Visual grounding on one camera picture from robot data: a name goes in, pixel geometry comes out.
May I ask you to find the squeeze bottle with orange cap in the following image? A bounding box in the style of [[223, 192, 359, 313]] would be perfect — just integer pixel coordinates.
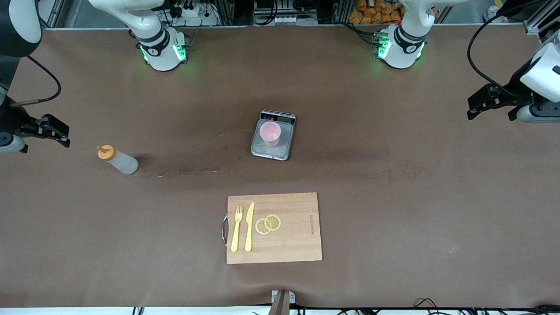
[[97, 145, 139, 175]]

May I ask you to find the pink plastic cup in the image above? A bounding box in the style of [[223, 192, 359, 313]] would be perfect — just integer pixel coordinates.
[[259, 121, 281, 147]]

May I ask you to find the bag of orange snacks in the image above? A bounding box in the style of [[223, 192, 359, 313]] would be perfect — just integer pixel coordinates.
[[349, 0, 405, 25]]

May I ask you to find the white power strip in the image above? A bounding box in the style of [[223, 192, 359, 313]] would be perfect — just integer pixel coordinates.
[[173, 0, 219, 26]]

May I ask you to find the yellow plastic fork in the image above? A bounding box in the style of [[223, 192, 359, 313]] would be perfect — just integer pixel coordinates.
[[231, 206, 243, 253]]

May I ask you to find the silver digital kitchen scale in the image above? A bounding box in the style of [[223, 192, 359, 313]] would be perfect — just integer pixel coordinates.
[[250, 109, 297, 161]]

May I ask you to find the yellow plastic knife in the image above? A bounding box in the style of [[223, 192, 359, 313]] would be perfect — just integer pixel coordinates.
[[245, 202, 255, 252]]

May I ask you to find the wooden cutting board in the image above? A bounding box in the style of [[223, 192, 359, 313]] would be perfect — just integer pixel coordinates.
[[222, 192, 323, 265]]

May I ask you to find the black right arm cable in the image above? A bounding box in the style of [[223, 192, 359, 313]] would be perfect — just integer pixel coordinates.
[[11, 55, 62, 108]]

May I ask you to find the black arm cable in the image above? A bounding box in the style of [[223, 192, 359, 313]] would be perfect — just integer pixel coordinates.
[[466, 0, 525, 97], [11, 55, 62, 108]]

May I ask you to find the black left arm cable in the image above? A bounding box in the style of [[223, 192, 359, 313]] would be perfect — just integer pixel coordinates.
[[466, 0, 525, 97]]

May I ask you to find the black floor cable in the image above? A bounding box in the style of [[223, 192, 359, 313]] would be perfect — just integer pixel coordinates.
[[411, 297, 442, 312]]

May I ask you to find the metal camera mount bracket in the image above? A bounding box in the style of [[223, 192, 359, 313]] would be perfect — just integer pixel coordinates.
[[268, 290, 296, 315]]

